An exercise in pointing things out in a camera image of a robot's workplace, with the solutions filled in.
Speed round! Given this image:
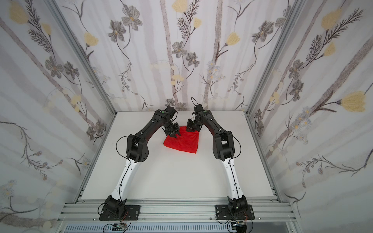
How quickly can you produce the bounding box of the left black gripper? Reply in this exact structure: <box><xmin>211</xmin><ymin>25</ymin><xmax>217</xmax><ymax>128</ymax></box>
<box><xmin>164</xmin><ymin>121</ymin><xmax>183</xmax><ymax>137</ymax></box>

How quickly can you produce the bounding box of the red t-shirt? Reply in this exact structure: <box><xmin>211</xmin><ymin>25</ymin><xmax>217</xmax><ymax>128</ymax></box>
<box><xmin>163</xmin><ymin>126</ymin><xmax>199</xmax><ymax>153</ymax></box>

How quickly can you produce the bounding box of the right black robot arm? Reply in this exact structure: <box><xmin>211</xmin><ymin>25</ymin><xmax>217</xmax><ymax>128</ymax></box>
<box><xmin>186</xmin><ymin>104</ymin><xmax>248</xmax><ymax>218</ymax></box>

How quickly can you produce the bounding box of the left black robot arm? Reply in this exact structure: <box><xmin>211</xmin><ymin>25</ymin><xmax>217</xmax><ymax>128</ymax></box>
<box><xmin>98</xmin><ymin>106</ymin><xmax>181</xmax><ymax>221</ymax></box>

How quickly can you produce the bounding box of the left small circuit board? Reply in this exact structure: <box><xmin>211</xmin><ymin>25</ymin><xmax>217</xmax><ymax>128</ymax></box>
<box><xmin>111</xmin><ymin>223</ymin><xmax>128</xmax><ymax>232</ymax></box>

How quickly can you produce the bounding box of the small circuit board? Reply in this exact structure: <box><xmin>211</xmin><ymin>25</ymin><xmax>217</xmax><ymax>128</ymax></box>
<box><xmin>231</xmin><ymin>222</ymin><xmax>247</xmax><ymax>233</ymax></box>
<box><xmin>111</xmin><ymin>223</ymin><xmax>128</xmax><ymax>232</ymax></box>

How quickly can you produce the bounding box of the right small circuit board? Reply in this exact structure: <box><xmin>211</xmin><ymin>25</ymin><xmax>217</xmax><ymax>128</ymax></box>
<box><xmin>231</xmin><ymin>222</ymin><xmax>247</xmax><ymax>233</ymax></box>

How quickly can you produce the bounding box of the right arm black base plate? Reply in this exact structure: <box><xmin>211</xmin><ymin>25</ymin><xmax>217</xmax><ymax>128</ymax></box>
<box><xmin>215</xmin><ymin>204</ymin><xmax>255</xmax><ymax>220</ymax></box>

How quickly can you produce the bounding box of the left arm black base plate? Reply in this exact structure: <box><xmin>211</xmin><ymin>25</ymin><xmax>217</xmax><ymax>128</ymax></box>
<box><xmin>99</xmin><ymin>205</ymin><xmax>141</xmax><ymax>221</ymax></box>

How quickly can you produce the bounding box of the right aluminium corner post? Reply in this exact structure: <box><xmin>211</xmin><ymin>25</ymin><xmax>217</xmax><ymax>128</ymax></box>
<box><xmin>245</xmin><ymin>0</ymin><xmax>307</xmax><ymax>115</ymax></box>

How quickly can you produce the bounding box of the aluminium corner post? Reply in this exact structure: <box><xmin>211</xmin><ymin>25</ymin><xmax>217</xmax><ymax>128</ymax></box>
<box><xmin>44</xmin><ymin>1</ymin><xmax>117</xmax><ymax>116</ymax></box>
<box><xmin>245</xmin><ymin>0</ymin><xmax>307</xmax><ymax>115</ymax></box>

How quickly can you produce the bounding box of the left aluminium corner post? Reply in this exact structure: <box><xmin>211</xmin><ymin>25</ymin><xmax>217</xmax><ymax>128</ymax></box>
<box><xmin>44</xmin><ymin>1</ymin><xmax>117</xmax><ymax>116</ymax></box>

